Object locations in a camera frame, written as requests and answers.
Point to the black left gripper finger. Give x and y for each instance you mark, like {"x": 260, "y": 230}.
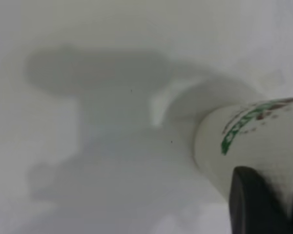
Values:
{"x": 256, "y": 207}

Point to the white paper coffee cup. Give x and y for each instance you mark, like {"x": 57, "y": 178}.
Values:
{"x": 258, "y": 151}

